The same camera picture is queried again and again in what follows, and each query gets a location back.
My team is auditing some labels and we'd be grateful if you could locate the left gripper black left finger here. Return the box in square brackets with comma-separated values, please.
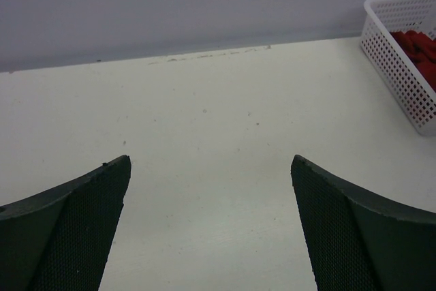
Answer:
[1, 155, 131, 290]

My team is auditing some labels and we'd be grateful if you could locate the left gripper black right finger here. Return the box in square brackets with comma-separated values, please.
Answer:
[290, 155, 435, 290]

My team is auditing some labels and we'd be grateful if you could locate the red t-shirt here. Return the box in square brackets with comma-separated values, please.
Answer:
[391, 30, 436, 91]

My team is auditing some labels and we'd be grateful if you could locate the white perforated plastic basket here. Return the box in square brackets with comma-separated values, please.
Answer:
[360, 0, 435, 136]

